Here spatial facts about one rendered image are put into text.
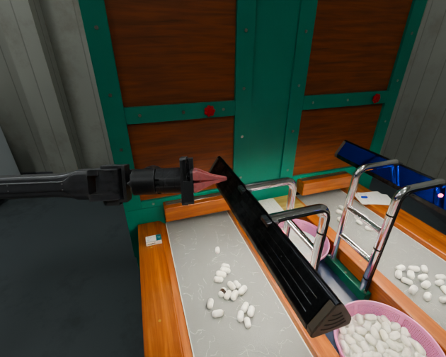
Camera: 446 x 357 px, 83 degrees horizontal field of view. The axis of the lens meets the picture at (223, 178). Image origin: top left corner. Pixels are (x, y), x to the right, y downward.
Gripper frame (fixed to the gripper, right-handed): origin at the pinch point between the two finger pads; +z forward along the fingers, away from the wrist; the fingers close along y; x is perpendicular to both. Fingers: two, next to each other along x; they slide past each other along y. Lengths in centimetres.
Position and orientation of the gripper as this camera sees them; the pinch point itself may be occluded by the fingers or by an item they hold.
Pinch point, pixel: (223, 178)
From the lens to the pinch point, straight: 56.3
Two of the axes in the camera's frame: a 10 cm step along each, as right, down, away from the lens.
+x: 0.7, 1.4, -9.9
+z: 10.0, -0.4, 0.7
